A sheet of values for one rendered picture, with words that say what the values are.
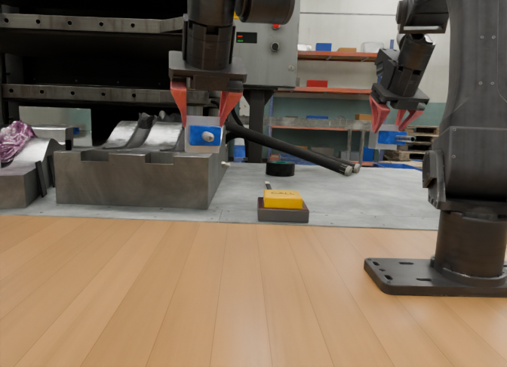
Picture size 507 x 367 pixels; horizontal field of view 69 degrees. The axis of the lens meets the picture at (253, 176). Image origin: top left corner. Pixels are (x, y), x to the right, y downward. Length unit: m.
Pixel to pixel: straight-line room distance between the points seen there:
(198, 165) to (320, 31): 6.97
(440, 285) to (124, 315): 0.29
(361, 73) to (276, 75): 6.08
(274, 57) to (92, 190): 1.00
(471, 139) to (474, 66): 0.08
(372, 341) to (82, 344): 0.21
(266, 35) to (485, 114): 1.16
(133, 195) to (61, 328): 0.37
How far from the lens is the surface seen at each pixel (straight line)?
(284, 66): 1.51
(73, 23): 1.61
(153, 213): 0.62
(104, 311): 0.35
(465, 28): 0.48
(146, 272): 0.41
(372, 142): 0.88
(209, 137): 0.49
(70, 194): 0.71
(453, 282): 0.43
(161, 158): 0.69
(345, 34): 7.58
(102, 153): 0.72
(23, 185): 0.70
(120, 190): 0.67
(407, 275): 0.42
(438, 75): 7.95
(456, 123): 0.44
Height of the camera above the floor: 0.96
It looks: 10 degrees down
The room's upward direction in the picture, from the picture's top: 2 degrees clockwise
